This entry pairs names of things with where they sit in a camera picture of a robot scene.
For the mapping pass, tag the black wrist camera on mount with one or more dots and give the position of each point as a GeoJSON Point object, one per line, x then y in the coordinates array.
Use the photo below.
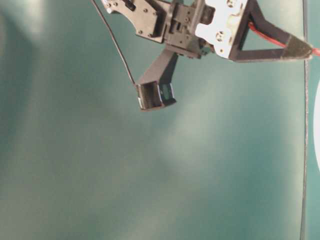
{"type": "Point", "coordinates": [154, 88]}

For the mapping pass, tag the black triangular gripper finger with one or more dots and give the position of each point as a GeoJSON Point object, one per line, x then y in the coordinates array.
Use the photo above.
{"type": "Point", "coordinates": [292, 48]}

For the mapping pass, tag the white bowl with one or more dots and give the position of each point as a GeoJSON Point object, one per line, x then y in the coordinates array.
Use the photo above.
{"type": "Point", "coordinates": [316, 126]}

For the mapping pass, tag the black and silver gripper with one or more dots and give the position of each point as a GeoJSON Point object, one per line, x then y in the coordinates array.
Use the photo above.
{"type": "Point", "coordinates": [185, 29]}

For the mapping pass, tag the green table mat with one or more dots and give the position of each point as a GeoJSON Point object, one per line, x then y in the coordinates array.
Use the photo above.
{"type": "Point", "coordinates": [80, 161]}

